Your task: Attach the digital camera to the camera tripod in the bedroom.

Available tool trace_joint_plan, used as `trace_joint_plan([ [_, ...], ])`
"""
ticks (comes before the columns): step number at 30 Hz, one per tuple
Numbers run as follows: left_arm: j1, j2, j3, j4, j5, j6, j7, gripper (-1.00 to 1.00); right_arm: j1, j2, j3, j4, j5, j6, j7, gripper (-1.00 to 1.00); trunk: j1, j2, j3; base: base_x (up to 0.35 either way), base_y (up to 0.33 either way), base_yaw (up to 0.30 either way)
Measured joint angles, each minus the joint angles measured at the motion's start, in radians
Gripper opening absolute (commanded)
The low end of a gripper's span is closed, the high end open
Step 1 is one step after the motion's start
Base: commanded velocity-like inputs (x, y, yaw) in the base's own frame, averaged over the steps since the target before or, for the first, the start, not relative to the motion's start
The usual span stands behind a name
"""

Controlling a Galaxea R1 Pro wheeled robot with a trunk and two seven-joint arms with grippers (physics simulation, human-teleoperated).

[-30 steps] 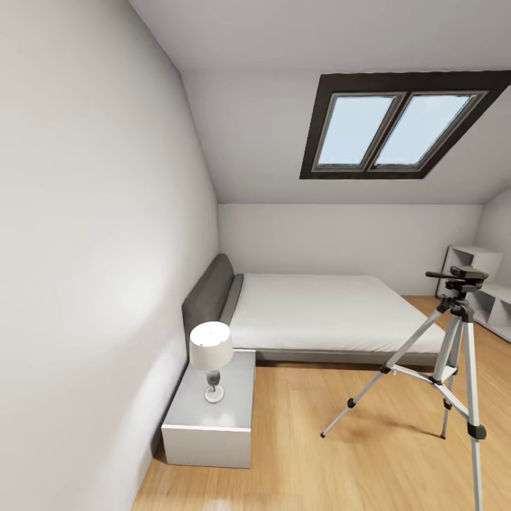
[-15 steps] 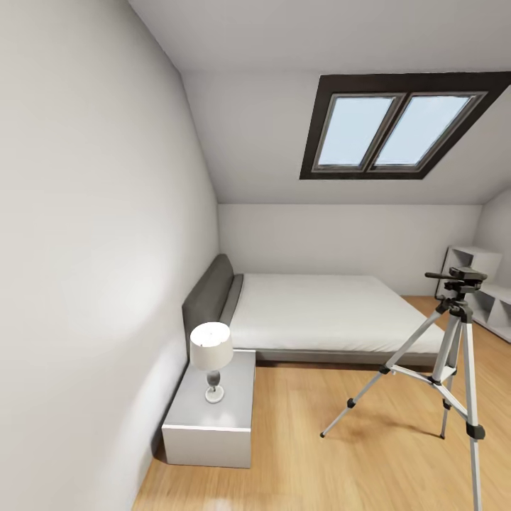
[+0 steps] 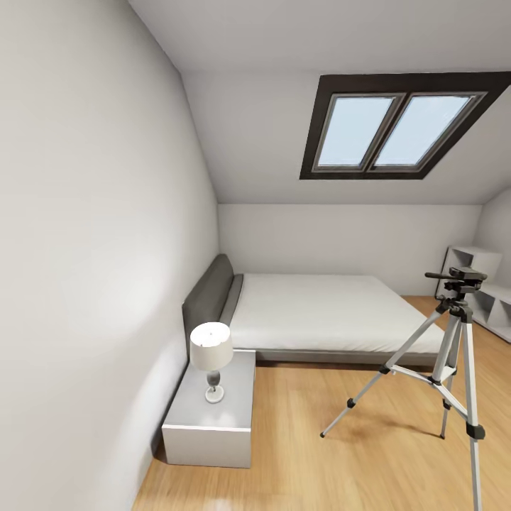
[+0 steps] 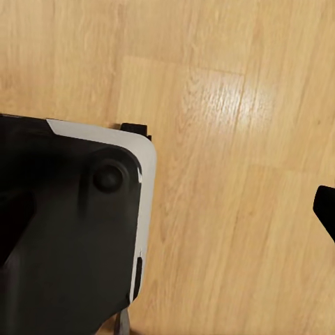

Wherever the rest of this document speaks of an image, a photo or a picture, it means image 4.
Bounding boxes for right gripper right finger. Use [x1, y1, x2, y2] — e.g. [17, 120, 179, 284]
[312, 185, 335, 241]

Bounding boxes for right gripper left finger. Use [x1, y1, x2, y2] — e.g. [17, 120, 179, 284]
[0, 186, 36, 269]

